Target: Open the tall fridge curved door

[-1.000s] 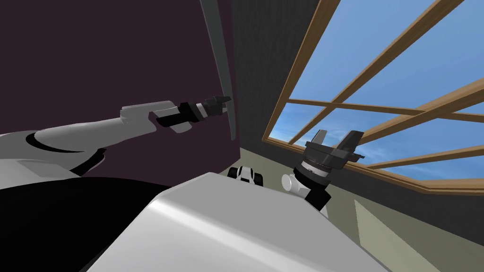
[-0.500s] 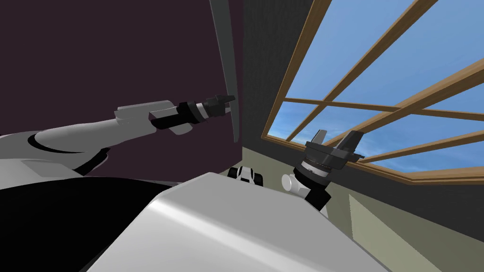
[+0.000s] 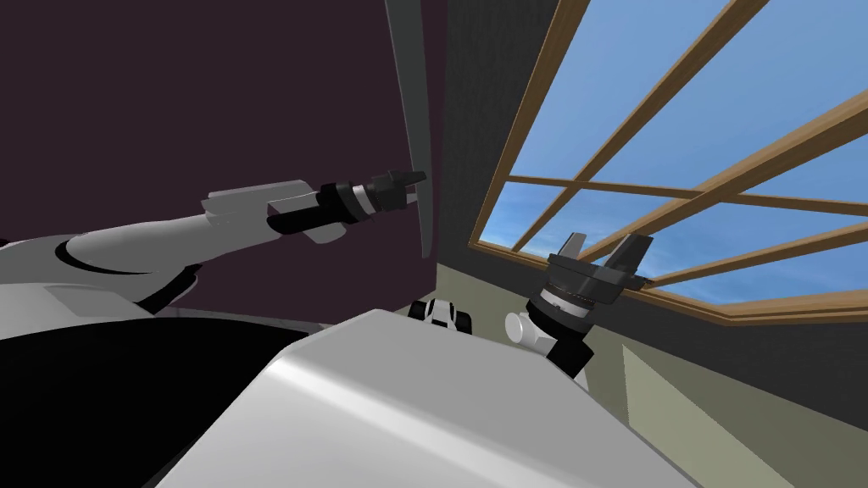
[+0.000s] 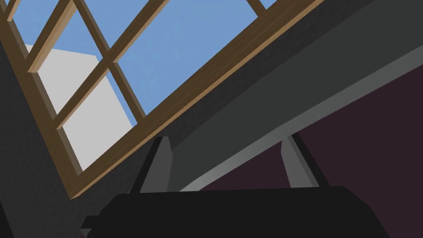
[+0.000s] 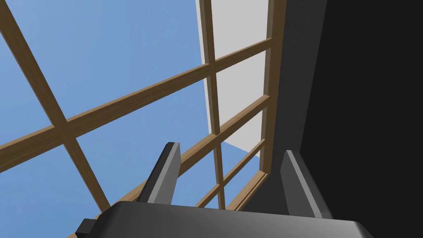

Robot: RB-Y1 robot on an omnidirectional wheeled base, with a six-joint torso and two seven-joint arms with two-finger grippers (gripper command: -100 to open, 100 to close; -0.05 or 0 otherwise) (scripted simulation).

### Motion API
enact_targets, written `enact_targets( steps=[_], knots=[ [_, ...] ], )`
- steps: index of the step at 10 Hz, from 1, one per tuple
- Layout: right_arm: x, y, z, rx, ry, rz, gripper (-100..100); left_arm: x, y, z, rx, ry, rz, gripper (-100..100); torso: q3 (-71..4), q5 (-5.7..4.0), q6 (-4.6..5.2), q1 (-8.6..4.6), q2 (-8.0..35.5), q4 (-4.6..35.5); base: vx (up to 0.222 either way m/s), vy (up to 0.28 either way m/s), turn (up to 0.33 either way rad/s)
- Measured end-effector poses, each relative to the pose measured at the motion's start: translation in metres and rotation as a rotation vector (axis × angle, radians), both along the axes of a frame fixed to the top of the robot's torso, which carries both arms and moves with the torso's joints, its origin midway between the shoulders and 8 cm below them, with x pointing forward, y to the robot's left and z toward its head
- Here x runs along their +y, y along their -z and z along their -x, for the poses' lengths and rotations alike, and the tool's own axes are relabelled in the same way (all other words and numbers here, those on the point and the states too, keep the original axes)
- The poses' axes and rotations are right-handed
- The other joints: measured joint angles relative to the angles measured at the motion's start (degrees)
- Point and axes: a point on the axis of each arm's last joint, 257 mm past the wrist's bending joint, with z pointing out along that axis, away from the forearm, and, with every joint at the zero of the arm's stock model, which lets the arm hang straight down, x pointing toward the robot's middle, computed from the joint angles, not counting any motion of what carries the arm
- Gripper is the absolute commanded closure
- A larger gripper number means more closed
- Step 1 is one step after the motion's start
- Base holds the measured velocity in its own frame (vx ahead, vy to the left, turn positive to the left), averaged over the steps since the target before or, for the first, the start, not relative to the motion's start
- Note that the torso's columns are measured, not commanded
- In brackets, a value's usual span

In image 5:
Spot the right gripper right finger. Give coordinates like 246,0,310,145
280,150,334,219

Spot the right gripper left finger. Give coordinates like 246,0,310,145
137,142,182,205

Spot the brown wooden framed window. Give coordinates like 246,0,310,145
0,0,288,238

